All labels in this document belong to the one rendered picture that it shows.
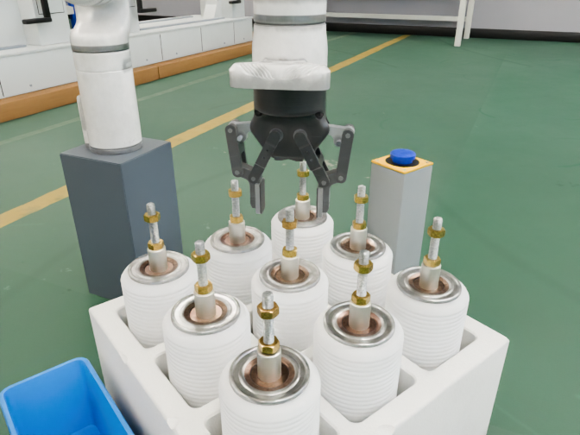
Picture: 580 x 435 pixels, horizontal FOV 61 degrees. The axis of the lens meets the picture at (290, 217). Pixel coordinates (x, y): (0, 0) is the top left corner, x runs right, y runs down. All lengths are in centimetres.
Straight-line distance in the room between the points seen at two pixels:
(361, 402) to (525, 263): 76
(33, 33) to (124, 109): 197
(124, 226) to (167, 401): 43
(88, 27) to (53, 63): 188
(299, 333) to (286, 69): 31
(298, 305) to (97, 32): 55
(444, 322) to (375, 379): 12
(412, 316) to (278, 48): 33
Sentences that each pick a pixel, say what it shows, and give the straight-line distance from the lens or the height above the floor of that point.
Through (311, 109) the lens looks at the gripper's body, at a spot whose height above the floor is 47.
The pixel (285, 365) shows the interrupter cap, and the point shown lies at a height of 25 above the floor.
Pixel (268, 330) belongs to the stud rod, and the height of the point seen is 30.
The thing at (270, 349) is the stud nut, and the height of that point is 29.
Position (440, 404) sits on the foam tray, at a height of 16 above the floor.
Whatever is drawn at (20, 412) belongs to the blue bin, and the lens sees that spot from 77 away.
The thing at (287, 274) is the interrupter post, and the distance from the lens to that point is 60.
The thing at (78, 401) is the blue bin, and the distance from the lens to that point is 79.
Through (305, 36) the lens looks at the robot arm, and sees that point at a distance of 49.
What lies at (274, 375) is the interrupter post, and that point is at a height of 26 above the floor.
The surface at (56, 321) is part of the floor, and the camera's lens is 105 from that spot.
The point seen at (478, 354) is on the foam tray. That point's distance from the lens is 65.
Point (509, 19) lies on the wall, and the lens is 560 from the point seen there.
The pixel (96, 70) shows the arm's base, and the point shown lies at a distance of 89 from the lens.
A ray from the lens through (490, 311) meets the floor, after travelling 105.
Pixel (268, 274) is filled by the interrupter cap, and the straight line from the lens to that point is 61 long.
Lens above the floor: 59
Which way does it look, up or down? 26 degrees down
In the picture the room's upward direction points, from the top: straight up
